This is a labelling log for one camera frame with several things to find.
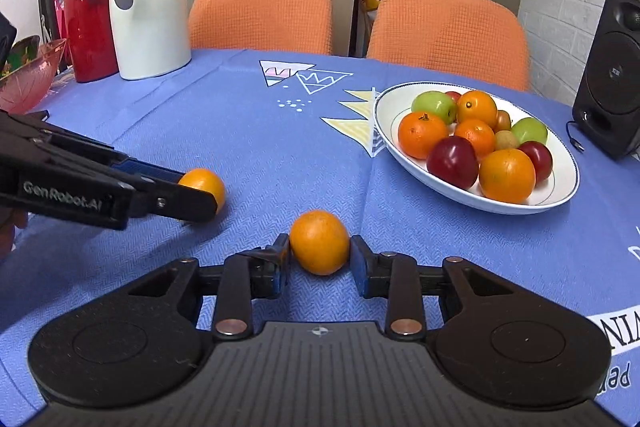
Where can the pinkish red plum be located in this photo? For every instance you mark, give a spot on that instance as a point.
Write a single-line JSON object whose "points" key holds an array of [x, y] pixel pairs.
{"points": [[453, 96]]}

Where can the orange fabric chair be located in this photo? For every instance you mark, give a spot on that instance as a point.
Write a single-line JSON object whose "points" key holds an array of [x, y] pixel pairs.
{"points": [[445, 37], [260, 14]]}

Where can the small orange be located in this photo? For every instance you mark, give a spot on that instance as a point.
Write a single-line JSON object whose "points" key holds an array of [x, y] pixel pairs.
{"points": [[207, 187], [320, 242]]}

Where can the blue printed tablecloth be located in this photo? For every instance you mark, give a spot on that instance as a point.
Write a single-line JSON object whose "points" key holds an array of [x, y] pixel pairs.
{"points": [[250, 132]]}

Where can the large green apple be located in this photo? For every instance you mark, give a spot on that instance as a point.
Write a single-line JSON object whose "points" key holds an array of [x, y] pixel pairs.
{"points": [[432, 107]]}

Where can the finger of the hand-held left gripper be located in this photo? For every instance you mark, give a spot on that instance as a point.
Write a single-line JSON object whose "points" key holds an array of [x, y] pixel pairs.
{"points": [[150, 170], [175, 202]]}

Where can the dark red plum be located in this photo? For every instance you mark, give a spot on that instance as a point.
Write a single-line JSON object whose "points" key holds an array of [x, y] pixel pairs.
{"points": [[452, 162], [539, 159]]}

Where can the large orange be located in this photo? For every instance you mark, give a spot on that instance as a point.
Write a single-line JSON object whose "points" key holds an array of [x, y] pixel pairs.
{"points": [[506, 175]]}

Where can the small tan kiwi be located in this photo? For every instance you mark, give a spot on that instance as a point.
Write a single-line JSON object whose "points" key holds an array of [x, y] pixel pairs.
{"points": [[506, 141]]}

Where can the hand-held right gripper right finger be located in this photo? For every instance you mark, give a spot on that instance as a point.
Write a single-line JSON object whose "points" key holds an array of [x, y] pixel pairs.
{"points": [[357, 264]]}

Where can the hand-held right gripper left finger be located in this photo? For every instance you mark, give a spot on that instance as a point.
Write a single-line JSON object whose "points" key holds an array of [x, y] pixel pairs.
{"points": [[284, 264]]}

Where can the green gold snack packet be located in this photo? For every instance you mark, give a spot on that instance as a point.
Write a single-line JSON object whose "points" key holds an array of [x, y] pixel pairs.
{"points": [[20, 54]]}

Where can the small green apple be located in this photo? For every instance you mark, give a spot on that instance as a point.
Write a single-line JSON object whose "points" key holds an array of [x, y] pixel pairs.
{"points": [[530, 130]]}

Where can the orange with dark navel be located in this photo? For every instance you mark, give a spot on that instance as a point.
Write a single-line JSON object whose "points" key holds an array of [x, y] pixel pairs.
{"points": [[477, 107]]}

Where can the white plate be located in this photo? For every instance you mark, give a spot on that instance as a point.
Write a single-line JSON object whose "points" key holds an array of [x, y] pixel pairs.
{"points": [[390, 127]]}

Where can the red thermos jug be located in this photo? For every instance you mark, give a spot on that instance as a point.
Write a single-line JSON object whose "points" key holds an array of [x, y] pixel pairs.
{"points": [[90, 32]]}

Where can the medium orange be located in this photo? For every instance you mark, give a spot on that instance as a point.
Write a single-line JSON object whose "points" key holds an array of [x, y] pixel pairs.
{"points": [[475, 137]]}

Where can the black speaker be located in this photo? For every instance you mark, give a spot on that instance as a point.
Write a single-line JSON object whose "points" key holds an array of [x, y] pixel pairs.
{"points": [[610, 82]]}

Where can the person's left hand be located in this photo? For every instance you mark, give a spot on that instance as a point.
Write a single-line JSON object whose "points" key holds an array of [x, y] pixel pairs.
{"points": [[7, 237]]}

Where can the pink glass bowl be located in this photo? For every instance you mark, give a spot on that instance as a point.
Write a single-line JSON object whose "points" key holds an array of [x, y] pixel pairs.
{"points": [[30, 82]]}

